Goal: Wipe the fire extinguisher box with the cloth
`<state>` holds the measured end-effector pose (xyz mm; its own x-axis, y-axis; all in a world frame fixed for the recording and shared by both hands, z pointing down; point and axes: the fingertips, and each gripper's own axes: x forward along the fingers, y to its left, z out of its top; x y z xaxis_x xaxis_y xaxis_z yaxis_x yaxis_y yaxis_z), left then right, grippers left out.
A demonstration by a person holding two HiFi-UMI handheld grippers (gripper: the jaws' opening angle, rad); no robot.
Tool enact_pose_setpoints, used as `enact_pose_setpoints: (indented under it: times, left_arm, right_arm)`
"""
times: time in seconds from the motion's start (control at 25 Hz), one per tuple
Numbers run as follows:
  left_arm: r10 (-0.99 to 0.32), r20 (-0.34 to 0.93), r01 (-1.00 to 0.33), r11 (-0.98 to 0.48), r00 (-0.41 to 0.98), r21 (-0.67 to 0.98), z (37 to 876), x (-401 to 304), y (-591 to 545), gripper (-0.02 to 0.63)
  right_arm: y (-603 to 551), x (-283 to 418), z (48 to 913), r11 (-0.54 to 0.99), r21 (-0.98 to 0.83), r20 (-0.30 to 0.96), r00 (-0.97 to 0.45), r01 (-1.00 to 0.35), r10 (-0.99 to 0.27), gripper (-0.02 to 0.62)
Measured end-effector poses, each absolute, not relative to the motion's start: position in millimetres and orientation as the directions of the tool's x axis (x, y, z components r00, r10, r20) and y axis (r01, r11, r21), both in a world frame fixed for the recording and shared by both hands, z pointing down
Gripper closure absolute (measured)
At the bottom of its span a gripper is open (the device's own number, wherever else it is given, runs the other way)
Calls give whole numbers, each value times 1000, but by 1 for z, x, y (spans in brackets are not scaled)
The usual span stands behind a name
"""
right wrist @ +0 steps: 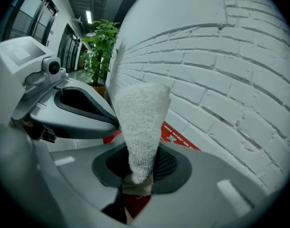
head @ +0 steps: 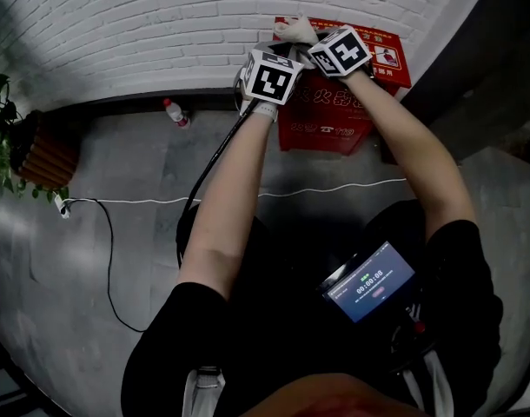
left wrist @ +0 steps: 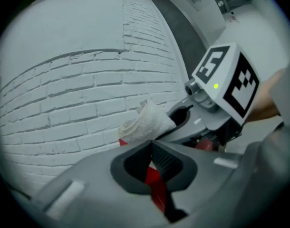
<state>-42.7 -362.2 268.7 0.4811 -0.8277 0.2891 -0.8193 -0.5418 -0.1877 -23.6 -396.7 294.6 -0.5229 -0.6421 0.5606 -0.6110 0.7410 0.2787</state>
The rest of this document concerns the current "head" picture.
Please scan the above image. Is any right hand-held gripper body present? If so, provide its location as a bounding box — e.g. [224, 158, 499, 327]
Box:
[307, 24, 374, 78]

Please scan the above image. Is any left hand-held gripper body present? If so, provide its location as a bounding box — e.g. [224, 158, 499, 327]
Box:
[242, 41, 308, 106]

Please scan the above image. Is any white towel cloth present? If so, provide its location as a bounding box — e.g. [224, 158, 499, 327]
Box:
[271, 13, 321, 46]

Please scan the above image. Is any red fire extinguisher box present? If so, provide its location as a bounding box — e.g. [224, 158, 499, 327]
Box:
[273, 15, 413, 158]

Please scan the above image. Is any person's right forearm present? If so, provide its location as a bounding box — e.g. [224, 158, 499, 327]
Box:
[343, 70, 478, 245]

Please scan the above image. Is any person's left forearm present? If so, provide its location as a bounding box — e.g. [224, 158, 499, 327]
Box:
[176, 102, 280, 303]

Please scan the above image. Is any clear plastic bottle red cap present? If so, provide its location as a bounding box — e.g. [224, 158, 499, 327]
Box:
[162, 97, 191, 129]

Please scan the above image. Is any chest-worn screen device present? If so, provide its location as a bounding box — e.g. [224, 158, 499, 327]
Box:
[320, 240, 418, 324]

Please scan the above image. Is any brown slatted wooden planter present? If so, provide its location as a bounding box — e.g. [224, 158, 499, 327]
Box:
[10, 109, 82, 190]

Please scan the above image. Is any person's black clothing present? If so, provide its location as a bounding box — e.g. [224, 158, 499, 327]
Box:
[120, 197, 505, 417]

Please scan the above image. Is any white power strip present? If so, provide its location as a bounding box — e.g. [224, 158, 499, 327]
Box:
[56, 191, 73, 220]

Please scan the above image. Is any black framed glass door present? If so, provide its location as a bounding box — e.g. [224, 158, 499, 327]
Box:
[0, 341, 36, 417]

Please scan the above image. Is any thin white cable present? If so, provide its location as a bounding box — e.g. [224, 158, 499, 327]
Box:
[67, 176, 408, 206]

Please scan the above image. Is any thin black cable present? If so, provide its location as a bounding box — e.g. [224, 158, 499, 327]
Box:
[69, 197, 149, 334]

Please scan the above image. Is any white shoulder strap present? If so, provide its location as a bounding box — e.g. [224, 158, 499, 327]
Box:
[401, 349, 444, 417]
[182, 365, 227, 417]

